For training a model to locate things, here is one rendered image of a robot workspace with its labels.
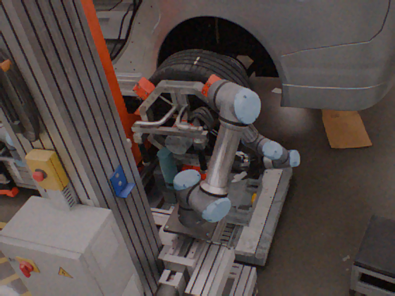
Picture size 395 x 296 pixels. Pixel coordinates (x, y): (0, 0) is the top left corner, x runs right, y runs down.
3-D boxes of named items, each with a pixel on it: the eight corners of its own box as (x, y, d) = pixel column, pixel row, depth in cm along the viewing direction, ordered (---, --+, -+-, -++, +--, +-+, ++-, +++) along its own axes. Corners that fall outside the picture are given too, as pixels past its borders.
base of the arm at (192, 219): (204, 230, 183) (201, 213, 177) (173, 224, 189) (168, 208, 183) (216, 204, 194) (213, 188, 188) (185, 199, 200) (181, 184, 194)
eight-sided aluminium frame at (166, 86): (241, 164, 249) (231, 82, 216) (238, 172, 245) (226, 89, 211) (158, 153, 270) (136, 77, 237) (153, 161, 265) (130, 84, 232)
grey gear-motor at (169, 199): (205, 171, 326) (197, 134, 304) (184, 211, 297) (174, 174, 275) (183, 168, 333) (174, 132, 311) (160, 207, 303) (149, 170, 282)
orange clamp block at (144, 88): (156, 87, 237) (143, 75, 235) (150, 94, 231) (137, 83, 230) (150, 94, 242) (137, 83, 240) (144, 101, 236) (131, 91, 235)
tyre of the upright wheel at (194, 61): (281, 93, 239) (181, 25, 235) (271, 117, 223) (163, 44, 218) (226, 157, 286) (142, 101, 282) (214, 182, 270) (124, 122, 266)
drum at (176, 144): (204, 133, 245) (199, 113, 236) (190, 157, 230) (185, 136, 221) (181, 131, 250) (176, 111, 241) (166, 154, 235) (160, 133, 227)
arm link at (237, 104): (204, 206, 184) (240, 81, 166) (228, 223, 173) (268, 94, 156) (183, 209, 176) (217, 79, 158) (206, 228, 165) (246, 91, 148)
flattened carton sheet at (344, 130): (355, 107, 372) (355, 103, 370) (372, 146, 329) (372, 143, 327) (319, 110, 376) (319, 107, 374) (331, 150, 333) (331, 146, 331)
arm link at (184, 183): (193, 185, 192) (187, 161, 184) (212, 199, 183) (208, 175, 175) (171, 199, 187) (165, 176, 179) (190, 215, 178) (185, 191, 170)
